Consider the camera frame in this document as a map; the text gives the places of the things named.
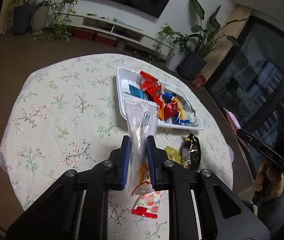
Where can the trailing vine plant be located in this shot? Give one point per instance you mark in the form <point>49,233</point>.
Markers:
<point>59,28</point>
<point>157,51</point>

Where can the floral tablecloth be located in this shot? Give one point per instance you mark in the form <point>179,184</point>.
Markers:
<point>67,116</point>

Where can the right hand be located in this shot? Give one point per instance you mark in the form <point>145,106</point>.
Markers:
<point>276,179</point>

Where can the clear orange cat snack packet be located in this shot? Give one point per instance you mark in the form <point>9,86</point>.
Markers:
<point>142,121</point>

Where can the red floral candy packet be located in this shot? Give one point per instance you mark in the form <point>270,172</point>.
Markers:
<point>148,205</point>

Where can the black snack packet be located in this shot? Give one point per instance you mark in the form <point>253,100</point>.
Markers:
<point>191,153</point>

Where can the small bushy plant right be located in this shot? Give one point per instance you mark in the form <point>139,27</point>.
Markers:
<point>182,41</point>

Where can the large plant in dark pot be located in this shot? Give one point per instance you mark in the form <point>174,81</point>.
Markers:
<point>203,41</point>

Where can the blue Tipo snack packet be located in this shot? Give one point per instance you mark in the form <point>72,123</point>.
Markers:
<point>182,117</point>

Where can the dark red snack bag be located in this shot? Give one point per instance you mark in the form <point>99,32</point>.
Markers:
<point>170,110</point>

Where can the pink cartoon snack packet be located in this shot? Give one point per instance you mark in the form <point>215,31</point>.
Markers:
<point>235,126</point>

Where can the white tv console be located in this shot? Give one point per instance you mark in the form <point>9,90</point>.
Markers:
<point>109,27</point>

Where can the white crumpled snack packet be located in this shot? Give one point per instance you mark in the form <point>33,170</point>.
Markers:
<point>187,105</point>

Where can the trailing vine plant left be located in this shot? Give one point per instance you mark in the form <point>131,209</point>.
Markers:
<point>59,28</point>

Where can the trailing vine plant right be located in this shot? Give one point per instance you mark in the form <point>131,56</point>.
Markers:
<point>157,51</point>

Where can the red box on floor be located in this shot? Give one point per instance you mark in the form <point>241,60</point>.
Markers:
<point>199,82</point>

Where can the red Mylikes snack bag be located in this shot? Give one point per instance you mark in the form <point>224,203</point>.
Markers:
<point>151,86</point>

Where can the orange snack bar packet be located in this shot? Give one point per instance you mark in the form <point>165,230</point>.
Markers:
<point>161,106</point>

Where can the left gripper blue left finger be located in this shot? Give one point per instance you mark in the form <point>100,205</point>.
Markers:
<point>120,158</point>

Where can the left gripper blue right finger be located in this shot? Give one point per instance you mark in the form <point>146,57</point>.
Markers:
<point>156,158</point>

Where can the plant in white pot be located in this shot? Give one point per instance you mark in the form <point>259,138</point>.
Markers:
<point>40,16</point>

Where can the gold snack packet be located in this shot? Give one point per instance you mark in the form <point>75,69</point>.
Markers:
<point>173,154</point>

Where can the white plastic tray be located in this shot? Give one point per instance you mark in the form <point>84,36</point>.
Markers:
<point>126,77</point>

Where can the left plant in dark pot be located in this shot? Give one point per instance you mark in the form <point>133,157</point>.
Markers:
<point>22,16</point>

